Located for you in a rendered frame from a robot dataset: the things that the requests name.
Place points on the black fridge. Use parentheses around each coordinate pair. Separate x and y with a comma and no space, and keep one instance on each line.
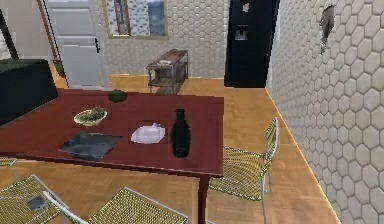
(250,43)

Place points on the green round vegetable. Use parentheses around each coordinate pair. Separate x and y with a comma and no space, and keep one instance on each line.
(117,96)

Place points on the dark glass bottle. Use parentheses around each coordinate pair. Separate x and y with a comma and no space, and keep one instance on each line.
(180,133)

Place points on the white room door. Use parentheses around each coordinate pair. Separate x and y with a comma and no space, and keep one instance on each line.
(78,43)

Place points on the red wooden dining table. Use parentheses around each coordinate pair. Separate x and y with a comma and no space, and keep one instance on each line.
(140,110)

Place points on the yellow mesh metal chair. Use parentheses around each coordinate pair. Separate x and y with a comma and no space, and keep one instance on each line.
(133,210)
(20,200)
(243,170)

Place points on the black cabinet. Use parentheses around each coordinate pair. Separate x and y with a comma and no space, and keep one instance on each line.
(25,86)

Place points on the pale bowl with greens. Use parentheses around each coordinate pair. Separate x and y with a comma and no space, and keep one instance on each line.
(90,116)

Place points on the brown wooden shelf unit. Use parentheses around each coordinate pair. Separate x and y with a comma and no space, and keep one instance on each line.
(168,68)

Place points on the dark grey flat laptop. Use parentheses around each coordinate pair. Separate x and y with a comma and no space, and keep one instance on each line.
(90,145)

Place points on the white plate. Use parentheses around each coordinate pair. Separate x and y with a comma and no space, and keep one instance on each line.
(164,62)

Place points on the gold framed window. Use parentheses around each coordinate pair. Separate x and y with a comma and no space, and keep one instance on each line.
(136,18)

